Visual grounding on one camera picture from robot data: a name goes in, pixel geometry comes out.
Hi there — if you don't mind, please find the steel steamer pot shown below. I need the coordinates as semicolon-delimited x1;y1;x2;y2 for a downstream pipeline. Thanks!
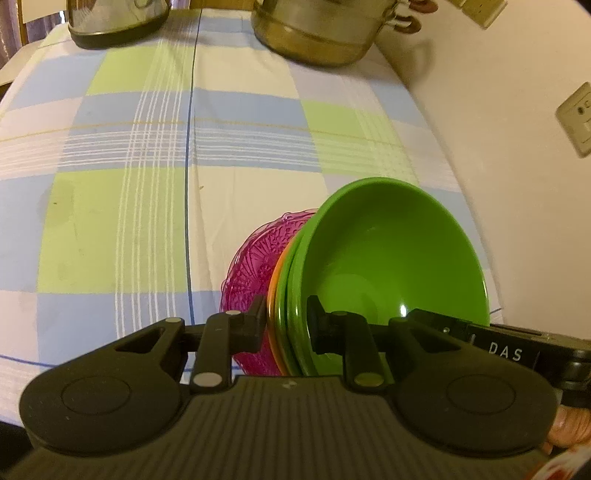
250;0;437;66

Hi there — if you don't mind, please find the small pink glass plate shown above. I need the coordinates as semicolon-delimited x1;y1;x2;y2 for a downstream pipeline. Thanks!
226;210;319;370
231;211;318;365

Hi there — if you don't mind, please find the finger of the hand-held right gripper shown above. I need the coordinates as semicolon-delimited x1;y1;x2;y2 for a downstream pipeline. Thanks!
406;308;476;344

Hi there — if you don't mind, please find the steel kettle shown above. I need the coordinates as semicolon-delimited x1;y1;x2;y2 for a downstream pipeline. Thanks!
67;0;172;50

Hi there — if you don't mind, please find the small green plastic bowl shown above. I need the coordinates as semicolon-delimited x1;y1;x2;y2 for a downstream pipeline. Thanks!
295;178;490;377

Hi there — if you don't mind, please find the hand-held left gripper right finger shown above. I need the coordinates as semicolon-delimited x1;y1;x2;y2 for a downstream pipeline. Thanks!
307;295;468;394

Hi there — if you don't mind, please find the orange plastic bowl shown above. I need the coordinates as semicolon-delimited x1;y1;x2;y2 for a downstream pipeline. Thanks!
267;237;297;377

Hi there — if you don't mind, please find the pale purple curtain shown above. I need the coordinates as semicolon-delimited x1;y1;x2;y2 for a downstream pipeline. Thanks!
0;0;29;88

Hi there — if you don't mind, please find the wall power socket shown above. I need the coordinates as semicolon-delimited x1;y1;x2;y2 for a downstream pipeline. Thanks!
555;82;591;158

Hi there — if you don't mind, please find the person's right hand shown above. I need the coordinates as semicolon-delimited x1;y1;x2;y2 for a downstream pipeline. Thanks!
542;404;591;457

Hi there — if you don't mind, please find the checked pastel tablecloth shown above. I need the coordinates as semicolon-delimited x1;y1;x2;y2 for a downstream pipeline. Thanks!
0;4;505;418

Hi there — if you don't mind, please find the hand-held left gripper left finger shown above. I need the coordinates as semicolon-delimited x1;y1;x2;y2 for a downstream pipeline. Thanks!
115;295;269;394

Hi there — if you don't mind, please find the large pink glass plate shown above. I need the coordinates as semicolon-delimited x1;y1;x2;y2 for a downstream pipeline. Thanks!
220;209;320;376

